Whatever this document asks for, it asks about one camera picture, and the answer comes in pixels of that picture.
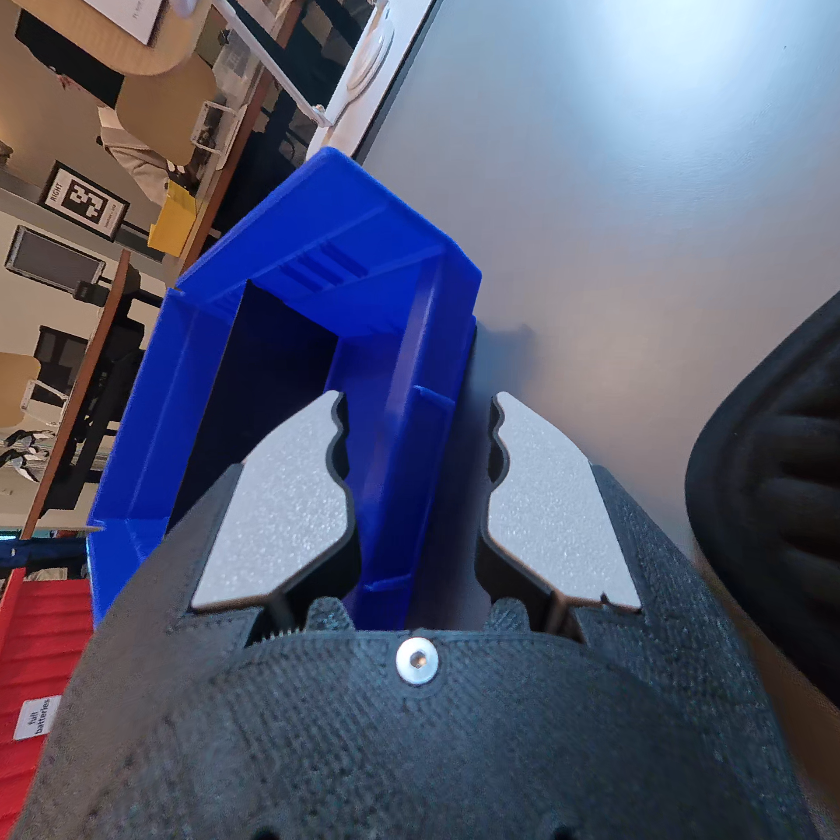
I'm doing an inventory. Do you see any white metal rod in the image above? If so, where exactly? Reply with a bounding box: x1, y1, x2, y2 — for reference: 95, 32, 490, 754
215, 0, 327, 127

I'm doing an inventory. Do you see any blue plastic bin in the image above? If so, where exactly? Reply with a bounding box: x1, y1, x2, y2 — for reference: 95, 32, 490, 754
85, 147, 483, 632

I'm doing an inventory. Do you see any framed black white tag sign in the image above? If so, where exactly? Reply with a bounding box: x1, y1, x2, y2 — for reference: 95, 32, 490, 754
38, 161, 131, 242

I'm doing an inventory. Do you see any black and white device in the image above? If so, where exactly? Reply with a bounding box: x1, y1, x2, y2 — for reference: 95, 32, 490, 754
0, 430, 56, 485

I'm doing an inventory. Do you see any small yellow box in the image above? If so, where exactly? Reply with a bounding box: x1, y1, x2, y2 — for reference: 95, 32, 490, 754
147, 180, 199, 258

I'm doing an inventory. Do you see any black padded cushion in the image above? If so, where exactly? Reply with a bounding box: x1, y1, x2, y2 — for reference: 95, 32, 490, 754
686, 295, 840, 710

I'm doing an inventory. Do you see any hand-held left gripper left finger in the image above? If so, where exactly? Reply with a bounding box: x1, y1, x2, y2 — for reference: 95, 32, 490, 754
189, 390, 362, 632

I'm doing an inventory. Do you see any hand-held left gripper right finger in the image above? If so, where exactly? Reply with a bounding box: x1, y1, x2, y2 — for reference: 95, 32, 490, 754
478, 391, 644, 632

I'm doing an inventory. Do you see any grey framed panel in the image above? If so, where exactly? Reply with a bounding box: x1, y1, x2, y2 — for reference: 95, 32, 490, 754
5, 225, 106, 294

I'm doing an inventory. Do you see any white table plate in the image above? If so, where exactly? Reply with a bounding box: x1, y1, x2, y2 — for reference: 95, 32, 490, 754
307, 0, 395, 142

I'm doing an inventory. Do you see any brown wooden desk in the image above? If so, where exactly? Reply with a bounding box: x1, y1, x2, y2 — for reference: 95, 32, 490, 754
20, 249, 132, 540

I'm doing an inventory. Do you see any red bin with white label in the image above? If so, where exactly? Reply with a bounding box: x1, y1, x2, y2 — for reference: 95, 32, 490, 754
0, 567, 96, 840

